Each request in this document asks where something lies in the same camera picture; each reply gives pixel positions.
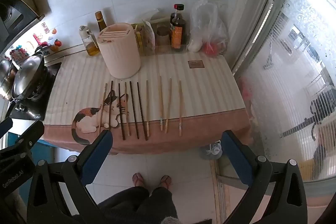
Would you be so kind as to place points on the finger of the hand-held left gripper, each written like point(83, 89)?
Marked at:
point(6, 127)
point(31, 134)

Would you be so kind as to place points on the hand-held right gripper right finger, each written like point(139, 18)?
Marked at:
point(236, 158)

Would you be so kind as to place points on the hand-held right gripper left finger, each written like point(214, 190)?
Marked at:
point(97, 153)

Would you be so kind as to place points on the dark wooden chopstick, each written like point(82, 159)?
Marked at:
point(110, 108)
point(134, 108)
point(121, 113)
point(141, 111)

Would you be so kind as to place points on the cream plastic utensil holder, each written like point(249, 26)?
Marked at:
point(120, 56)

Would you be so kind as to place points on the blue cabinet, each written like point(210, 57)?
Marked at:
point(44, 146)

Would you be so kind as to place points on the clear plastic bottle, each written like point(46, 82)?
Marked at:
point(212, 150)

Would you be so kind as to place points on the person's left sandalled foot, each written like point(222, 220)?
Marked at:
point(138, 180)

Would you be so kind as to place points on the person's sandalled foot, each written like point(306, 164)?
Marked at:
point(165, 182)
point(138, 180)

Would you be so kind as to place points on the steel pot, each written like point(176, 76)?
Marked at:
point(5, 71)

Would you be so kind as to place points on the wok with steel lid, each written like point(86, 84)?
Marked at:
point(26, 69)

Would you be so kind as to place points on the striped cat print tablecloth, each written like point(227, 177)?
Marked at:
point(204, 98)

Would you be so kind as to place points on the person's dark trousers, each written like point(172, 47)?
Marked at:
point(147, 203)

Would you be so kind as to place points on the person's right sandalled foot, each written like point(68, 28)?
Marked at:
point(165, 182)

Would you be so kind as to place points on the frosted glass sliding door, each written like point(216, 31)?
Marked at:
point(288, 82)

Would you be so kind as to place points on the glass oil dispenser bottle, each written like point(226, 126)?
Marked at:
point(90, 45)

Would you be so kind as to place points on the black range hood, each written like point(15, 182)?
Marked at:
point(10, 16)

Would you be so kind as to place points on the red tomato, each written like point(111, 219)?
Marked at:
point(210, 48)

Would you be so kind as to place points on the white round food item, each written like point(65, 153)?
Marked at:
point(195, 45)

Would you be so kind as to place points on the yellow snack packet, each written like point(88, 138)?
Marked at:
point(138, 39)

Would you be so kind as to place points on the patterned paper bag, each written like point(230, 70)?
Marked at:
point(149, 37)

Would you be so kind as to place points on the dark sauce bottle brown cap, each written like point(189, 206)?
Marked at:
point(100, 22)

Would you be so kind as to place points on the dark lid seasoning jar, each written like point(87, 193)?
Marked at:
point(162, 36)

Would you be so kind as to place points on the red cap soy sauce bottle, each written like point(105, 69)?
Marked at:
point(178, 32)

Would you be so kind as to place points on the translucent plastic bag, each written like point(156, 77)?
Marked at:
point(207, 22)

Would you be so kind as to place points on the group of colourful wall stickers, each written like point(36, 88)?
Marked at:
point(39, 40)

